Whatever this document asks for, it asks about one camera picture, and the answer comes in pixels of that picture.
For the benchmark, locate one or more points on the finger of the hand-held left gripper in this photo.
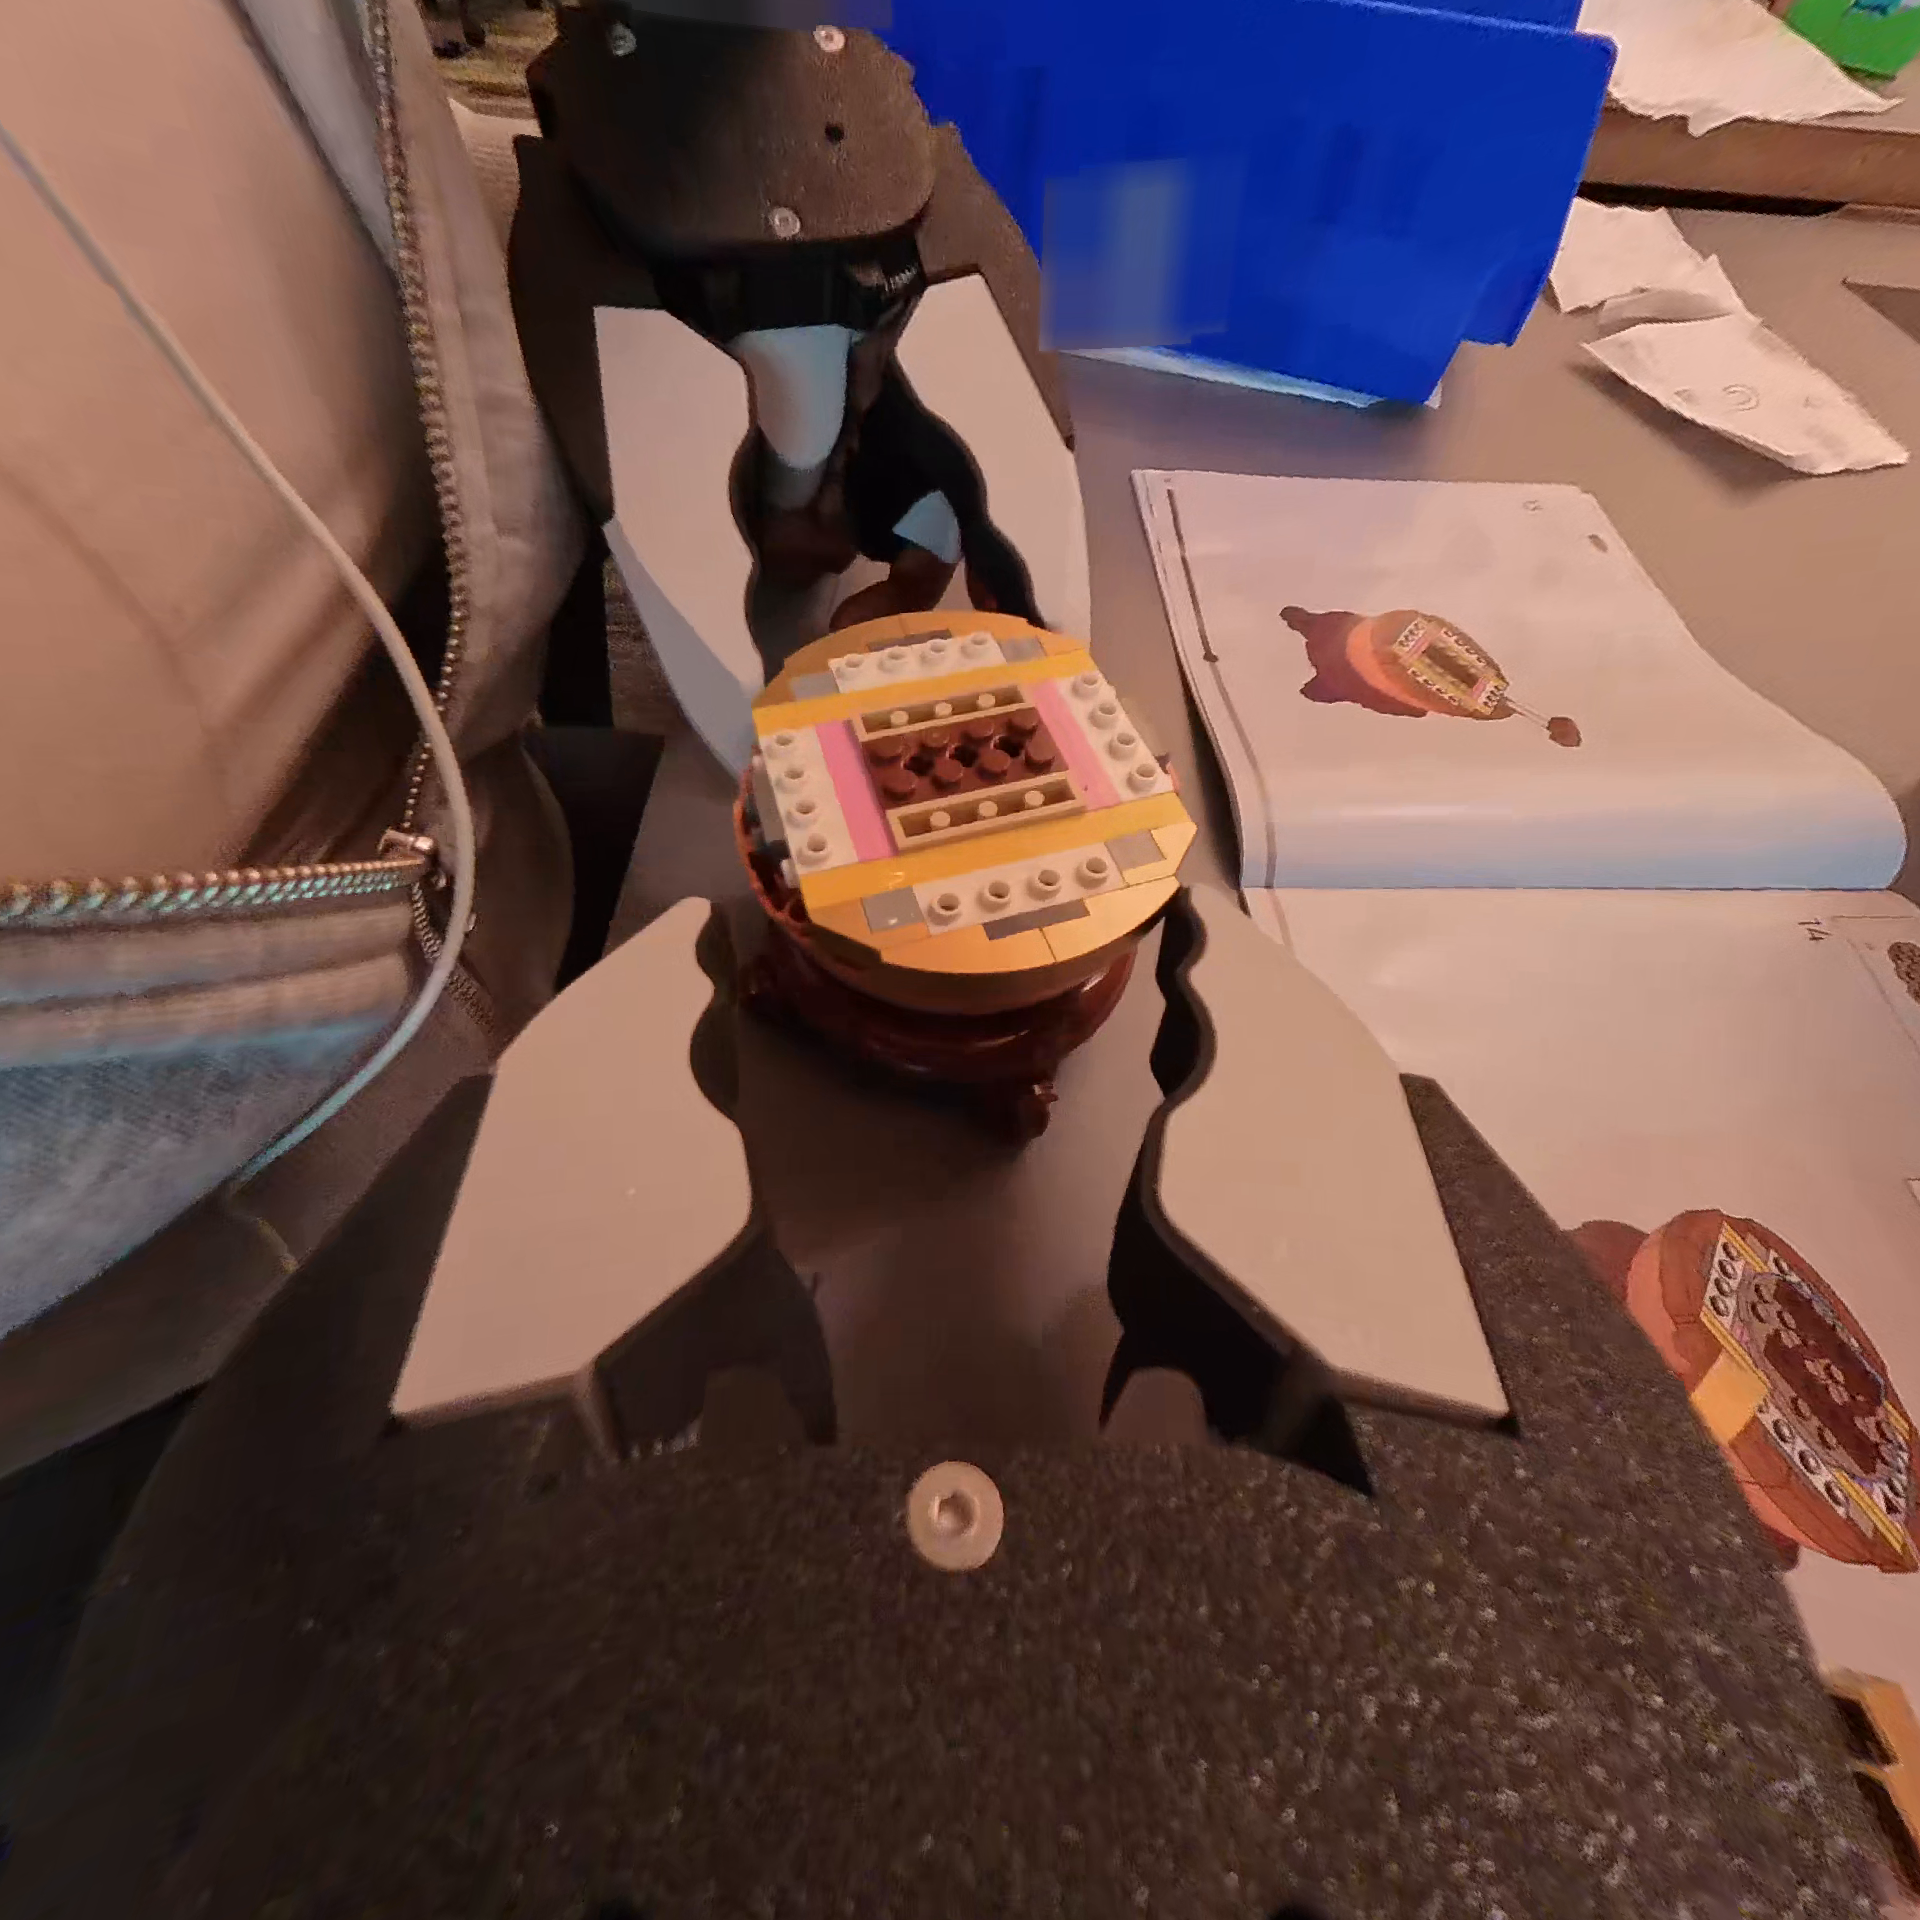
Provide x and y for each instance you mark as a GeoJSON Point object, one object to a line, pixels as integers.
{"type": "Point", "coordinates": [680, 482]}
{"type": "Point", "coordinates": [1005, 453]}

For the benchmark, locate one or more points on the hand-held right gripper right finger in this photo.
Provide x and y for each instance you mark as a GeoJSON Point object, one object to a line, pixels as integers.
{"type": "Point", "coordinates": [1323, 1198]}

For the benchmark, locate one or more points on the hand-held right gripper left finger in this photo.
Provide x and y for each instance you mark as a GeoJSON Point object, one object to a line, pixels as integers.
{"type": "Point", "coordinates": [588, 1198]}

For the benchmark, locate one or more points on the brick pot model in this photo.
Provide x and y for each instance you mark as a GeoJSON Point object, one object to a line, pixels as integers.
{"type": "Point", "coordinates": [959, 811]}

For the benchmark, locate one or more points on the blue plastic bin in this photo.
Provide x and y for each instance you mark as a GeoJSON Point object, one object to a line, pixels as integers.
{"type": "Point", "coordinates": [1260, 152]}

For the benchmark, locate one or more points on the white instruction booklet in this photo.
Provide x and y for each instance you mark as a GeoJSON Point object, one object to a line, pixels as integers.
{"type": "Point", "coordinates": [1498, 693]}

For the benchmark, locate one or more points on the gold curved brick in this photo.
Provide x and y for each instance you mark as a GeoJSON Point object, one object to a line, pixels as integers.
{"type": "Point", "coordinates": [1883, 1739]}

